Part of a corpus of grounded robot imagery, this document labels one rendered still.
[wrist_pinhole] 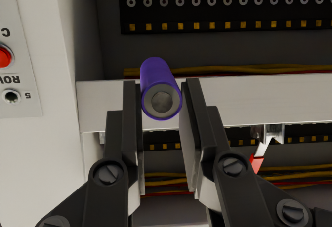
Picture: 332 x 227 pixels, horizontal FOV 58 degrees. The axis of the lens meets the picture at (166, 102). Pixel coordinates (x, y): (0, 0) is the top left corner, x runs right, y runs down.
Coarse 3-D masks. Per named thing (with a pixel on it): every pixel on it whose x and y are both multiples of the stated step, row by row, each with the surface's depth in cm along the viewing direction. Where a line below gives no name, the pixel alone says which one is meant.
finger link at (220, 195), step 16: (224, 160) 10; (240, 160) 10; (224, 176) 9; (240, 176) 9; (224, 192) 9; (240, 192) 9; (256, 192) 9; (208, 208) 11; (224, 208) 9; (240, 208) 8; (256, 208) 8; (208, 224) 11; (224, 224) 10; (240, 224) 8; (256, 224) 8; (272, 224) 8
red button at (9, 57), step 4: (0, 48) 22; (4, 48) 22; (0, 52) 22; (4, 52) 22; (8, 52) 22; (0, 56) 22; (4, 56) 22; (8, 56) 22; (0, 60) 22; (4, 60) 22; (8, 60) 22; (0, 64) 22; (4, 64) 22; (8, 64) 22
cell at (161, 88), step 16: (144, 64) 17; (160, 64) 16; (144, 80) 14; (160, 80) 12; (144, 96) 13; (160, 96) 12; (176, 96) 13; (144, 112) 13; (160, 112) 13; (176, 112) 13
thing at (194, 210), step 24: (264, 168) 52; (288, 168) 52; (312, 168) 53; (168, 192) 46; (192, 192) 46; (288, 192) 49; (312, 192) 49; (144, 216) 43; (168, 216) 43; (192, 216) 43
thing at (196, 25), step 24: (120, 0) 37; (168, 0) 38; (216, 0) 38; (264, 0) 39; (312, 0) 39; (120, 24) 38; (144, 24) 38; (168, 24) 38; (192, 24) 39; (216, 24) 39; (240, 24) 39; (264, 24) 39; (288, 24) 39; (312, 24) 40
